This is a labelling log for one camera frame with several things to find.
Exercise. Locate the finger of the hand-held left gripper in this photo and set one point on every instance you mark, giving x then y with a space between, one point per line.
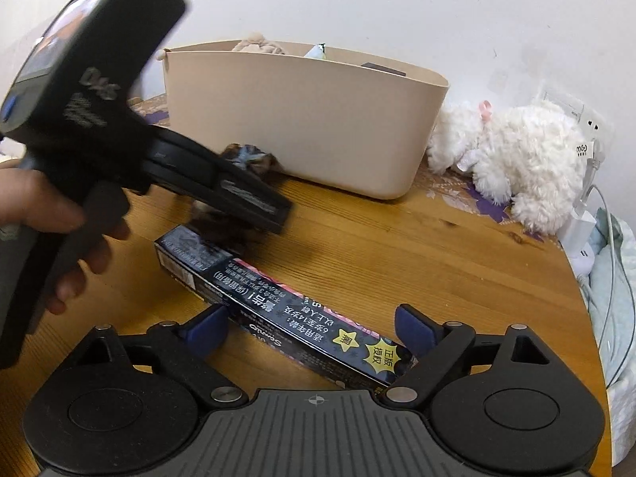
253 198

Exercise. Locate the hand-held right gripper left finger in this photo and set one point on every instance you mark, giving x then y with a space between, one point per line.
208 330

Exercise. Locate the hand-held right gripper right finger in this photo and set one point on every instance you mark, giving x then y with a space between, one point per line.
415 330

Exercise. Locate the dark long starred box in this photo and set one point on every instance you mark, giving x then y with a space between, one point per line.
298 319

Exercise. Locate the beige storage bin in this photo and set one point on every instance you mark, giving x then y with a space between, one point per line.
308 119

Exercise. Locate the pale fluffy headband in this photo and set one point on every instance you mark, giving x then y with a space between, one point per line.
261 44

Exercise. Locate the dark patterned packet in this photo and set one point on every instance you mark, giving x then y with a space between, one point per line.
382 69

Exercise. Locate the wooden desktop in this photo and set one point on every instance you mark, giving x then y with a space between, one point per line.
397 258

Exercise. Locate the person's left hand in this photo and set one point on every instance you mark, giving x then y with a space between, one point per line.
35 198

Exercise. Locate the white charger plug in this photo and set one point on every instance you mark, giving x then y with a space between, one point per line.
581 236

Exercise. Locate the white plush toy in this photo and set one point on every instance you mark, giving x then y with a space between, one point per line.
521 159

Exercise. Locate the pale blue striped cloth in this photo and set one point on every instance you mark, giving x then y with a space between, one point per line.
618 333

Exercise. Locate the white wall socket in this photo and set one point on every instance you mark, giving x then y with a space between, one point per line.
581 119

